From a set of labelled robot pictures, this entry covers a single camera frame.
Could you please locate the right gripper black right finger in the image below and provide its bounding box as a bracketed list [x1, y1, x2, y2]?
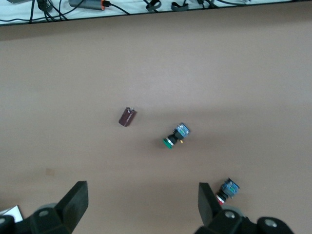
[194, 182, 295, 234]

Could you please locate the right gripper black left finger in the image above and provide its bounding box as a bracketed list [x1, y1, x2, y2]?
[0, 180, 89, 234]

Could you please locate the maroon cylindrical capacitor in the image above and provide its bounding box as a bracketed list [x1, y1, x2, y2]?
[118, 106, 137, 128]

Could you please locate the power adapter with orange stripe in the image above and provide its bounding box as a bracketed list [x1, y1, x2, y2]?
[69, 0, 110, 11]

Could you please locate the red push button switch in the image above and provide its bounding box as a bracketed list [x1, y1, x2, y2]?
[215, 177, 241, 206]

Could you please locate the green push button switch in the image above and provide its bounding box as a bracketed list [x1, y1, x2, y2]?
[162, 122, 191, 149]

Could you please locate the black cable bundle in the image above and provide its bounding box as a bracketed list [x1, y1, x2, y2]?
[28, 0, 69, 24]

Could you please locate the black cable loop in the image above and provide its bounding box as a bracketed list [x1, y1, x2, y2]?
[171, 1, 189, 12]
[145, 0, 162, 12]

